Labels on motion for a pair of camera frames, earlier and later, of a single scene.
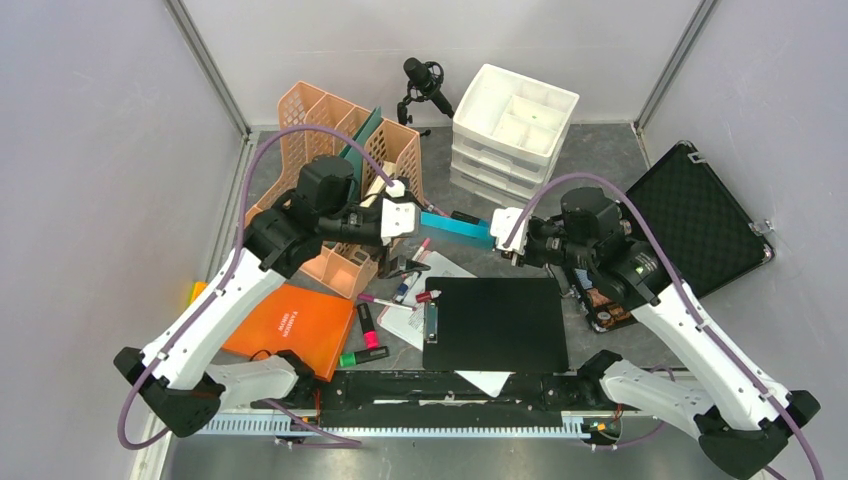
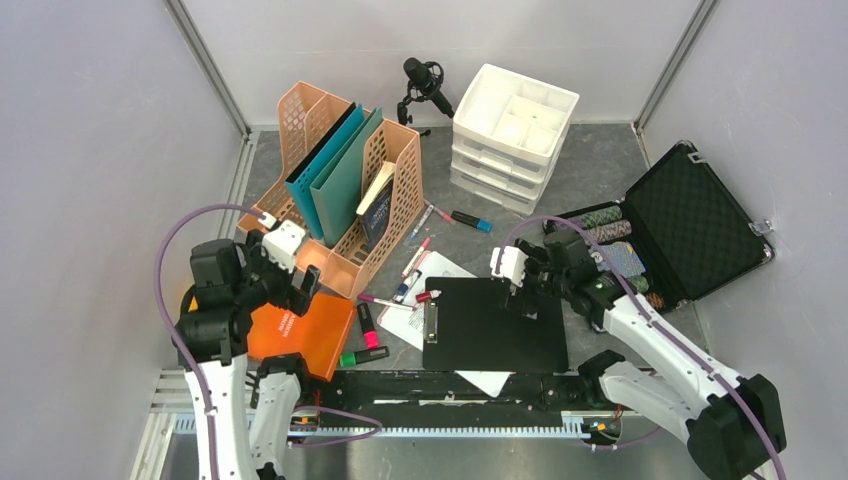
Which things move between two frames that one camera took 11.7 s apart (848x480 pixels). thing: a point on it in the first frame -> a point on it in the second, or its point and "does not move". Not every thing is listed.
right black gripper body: [547, 243] -> [540, 279]
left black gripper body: [352, 224] -> [273, 281]
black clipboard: [495, 324] does not move
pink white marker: [424, 244] does not move
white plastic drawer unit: [509, 134] does not move
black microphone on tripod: [425, 78] does not move
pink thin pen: [438, 210] does not move
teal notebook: [469, 232] -> [298, 186]
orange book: [314, 326] does not move
